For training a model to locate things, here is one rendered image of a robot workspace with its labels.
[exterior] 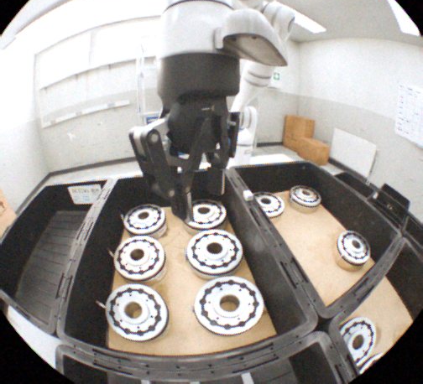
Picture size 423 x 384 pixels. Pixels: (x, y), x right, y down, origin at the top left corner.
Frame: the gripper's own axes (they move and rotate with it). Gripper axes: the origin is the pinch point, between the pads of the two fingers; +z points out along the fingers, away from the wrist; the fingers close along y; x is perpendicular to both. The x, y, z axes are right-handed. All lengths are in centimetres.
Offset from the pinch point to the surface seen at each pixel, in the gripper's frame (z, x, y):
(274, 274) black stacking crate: 9.3, 11.4, -0.5
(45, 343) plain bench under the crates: 30, -16, 51
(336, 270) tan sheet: 17.2, 25.3, -11.0
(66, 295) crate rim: 7.4, -6.1, 21.3
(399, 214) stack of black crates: 49, 119, -111
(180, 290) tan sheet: 17.2, -0.6, 6.2
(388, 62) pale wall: -131, 156, -283
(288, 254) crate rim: 7.2, 11.9, -3.0
